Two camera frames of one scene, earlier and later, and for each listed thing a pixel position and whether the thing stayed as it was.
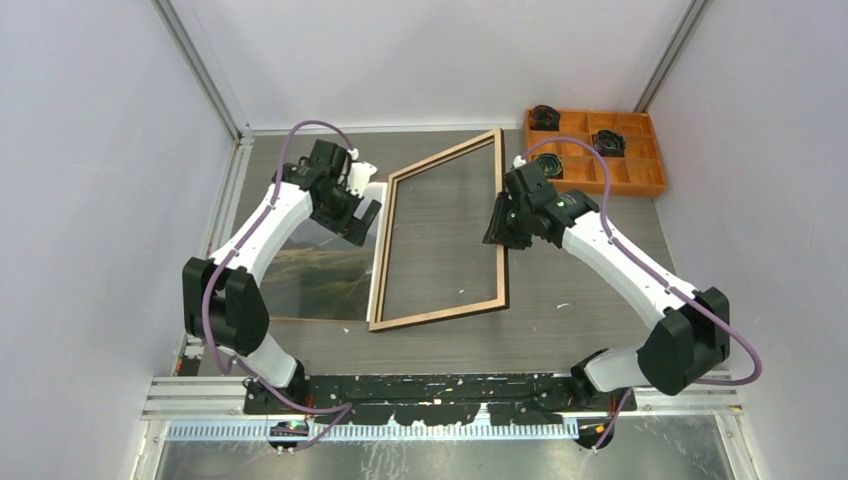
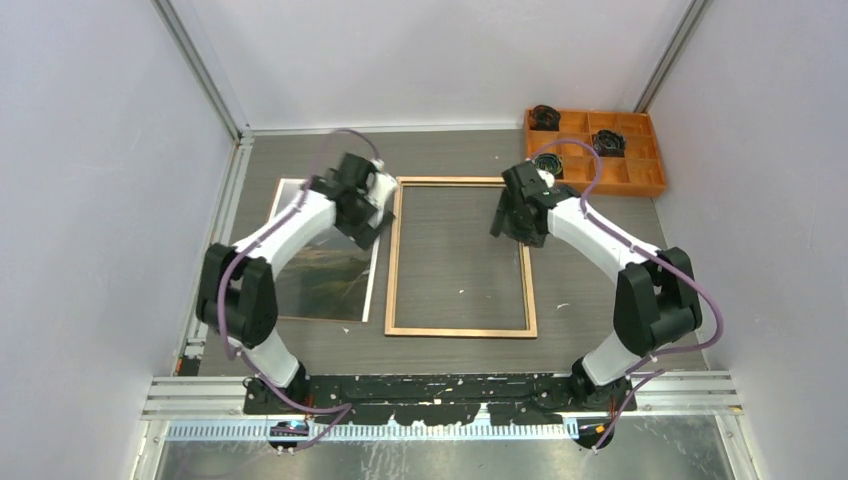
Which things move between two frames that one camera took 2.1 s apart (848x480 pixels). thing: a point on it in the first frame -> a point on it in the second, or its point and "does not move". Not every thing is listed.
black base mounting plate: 432,399 does not move
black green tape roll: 551,163 does not move
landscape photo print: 320,274 does not move
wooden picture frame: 473,307 -> 527,272
